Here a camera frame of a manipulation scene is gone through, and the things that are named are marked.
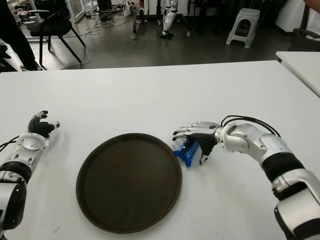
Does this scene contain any black rolling frame with casters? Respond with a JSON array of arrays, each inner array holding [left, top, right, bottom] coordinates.
[[129, 0, 193, 40]]

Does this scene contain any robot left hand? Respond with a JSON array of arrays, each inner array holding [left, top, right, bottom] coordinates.
[[27, 110, 61, 138]]

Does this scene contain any black office chair with armrest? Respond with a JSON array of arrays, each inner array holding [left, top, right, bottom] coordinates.
[[29, 0, 87, 71]]

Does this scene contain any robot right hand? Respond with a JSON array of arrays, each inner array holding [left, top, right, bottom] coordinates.
[[171, 121, 223, 167]]

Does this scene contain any person in black clothes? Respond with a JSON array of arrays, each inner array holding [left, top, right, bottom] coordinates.
[[0, 0, 42, 72]]

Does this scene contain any white bag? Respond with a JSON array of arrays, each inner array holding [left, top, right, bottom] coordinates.
[[122, 0, 133, 16]]

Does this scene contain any black floor cable tangle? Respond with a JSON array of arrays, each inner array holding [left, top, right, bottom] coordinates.
[[97, 4, 126, 27]]

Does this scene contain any round dark brown tray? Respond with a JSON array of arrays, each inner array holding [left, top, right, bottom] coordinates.
[[76, 132, 183, 235]]

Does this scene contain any blue Oreo cookie pack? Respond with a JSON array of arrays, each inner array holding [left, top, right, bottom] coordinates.
[[172, 139, 201, 168]]

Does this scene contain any black right forearm cable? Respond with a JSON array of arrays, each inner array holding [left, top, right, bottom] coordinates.
[[221, 114, 282, 138]]

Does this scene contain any neighbouring white table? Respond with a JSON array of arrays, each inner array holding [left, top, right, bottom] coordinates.
[[274, 51, 320, 98]]

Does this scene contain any white cabinet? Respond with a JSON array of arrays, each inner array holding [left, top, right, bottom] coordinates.
[[274, 0, 308, 33]]

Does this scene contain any black chair with curved armrest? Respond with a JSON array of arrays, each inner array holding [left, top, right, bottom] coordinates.
[[291, 27, 320, 52]]

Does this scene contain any white humanoid robot leg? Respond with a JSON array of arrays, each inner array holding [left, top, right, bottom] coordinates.
[[159, 0, 180, 40]]

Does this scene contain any grey plastic stool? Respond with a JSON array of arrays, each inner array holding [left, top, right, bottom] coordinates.
[[225, 7, 261, 49]]

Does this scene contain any white framed panel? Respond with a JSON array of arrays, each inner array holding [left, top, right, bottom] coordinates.
[[66, 0, 85, 23]]

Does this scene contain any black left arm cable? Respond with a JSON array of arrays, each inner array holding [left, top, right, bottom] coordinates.
[[0, 136, 21, 152]]

